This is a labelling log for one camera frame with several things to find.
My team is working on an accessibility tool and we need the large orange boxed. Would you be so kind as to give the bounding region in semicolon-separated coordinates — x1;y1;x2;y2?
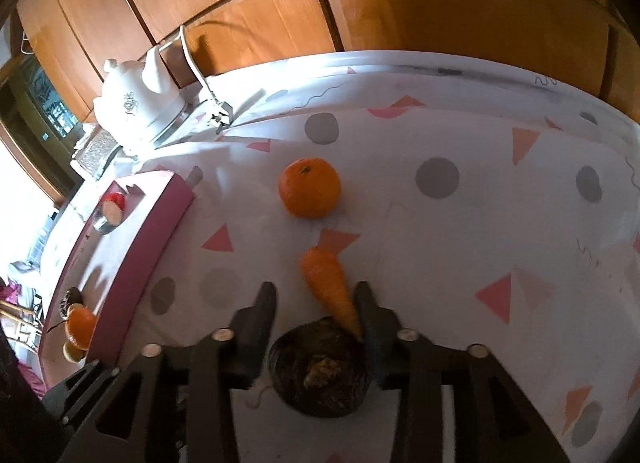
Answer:
65;307;98;349

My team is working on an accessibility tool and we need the small orange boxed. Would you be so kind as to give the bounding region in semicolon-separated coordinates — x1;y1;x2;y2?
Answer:
278;157;342;220

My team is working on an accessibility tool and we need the white power cord with plug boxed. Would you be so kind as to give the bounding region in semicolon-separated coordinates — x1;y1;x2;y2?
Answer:
155;26;236;130

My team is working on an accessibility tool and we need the dark brown water chestnut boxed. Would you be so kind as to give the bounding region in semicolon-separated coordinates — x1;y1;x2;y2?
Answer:
267;317;373;418
59;287;86;319

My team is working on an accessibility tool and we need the small eggplant piece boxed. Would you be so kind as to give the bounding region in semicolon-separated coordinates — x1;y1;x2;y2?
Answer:
91;203;124;235

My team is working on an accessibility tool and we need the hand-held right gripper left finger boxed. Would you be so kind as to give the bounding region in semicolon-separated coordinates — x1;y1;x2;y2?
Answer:
59;281;278;463

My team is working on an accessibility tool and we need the small yellow potato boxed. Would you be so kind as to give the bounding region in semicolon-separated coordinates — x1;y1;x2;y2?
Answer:
61;340;87;363

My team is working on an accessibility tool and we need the white ceramic electric kettle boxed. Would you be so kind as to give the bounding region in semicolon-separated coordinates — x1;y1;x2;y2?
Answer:
92;46;193;156

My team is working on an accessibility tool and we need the dark glass cabinet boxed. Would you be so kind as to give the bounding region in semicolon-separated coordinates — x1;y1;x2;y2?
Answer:
0;56;96;204

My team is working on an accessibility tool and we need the pink tray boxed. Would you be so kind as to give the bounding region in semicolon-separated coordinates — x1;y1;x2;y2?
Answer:
37;169;196;369

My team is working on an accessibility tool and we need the orange carrot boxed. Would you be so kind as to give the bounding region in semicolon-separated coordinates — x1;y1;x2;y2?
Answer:
300;248;363;341

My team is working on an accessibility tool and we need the patterned tissue box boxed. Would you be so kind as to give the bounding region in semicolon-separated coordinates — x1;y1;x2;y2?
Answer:
70;124;121;179

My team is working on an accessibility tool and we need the wooden chair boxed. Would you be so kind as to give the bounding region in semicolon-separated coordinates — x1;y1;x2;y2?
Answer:
0;300;46;359

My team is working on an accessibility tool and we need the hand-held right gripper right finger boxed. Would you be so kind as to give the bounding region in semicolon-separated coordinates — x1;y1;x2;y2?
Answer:
352;281;571;463

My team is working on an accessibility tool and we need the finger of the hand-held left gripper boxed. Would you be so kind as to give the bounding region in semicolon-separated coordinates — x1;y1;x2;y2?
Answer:
42;359;123;426

